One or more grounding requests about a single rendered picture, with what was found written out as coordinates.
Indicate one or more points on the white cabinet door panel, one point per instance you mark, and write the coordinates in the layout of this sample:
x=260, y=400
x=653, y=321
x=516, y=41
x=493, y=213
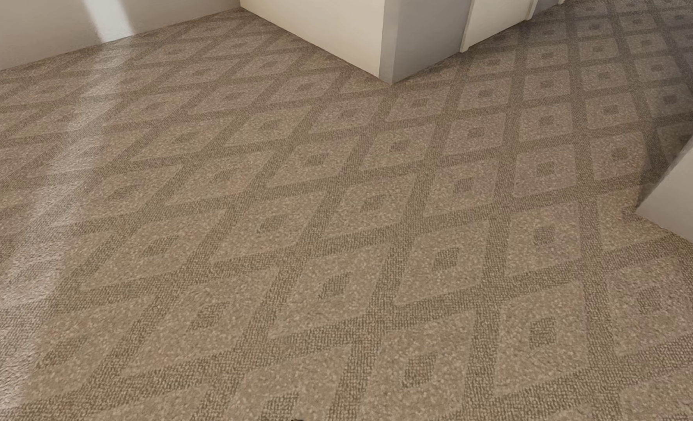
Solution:
x=495, y=20

